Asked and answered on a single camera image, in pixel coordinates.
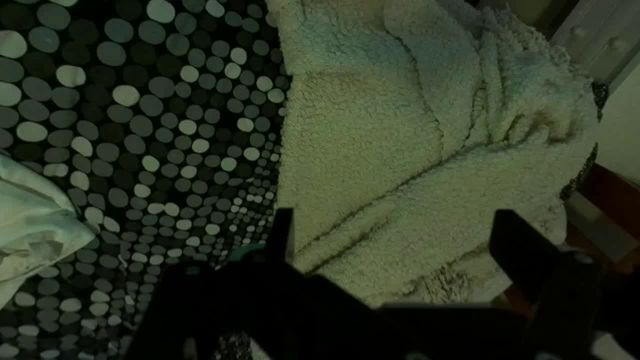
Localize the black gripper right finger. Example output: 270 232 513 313
488 209 605 360

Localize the black dotted duvet cover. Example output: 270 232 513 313
0 0 295 360

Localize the wooden bunk bed frame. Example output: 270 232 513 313
561 159 640 276

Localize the cream knitted blanket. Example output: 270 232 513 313
264 0 602 310

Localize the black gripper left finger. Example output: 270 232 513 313
266 207 295 269

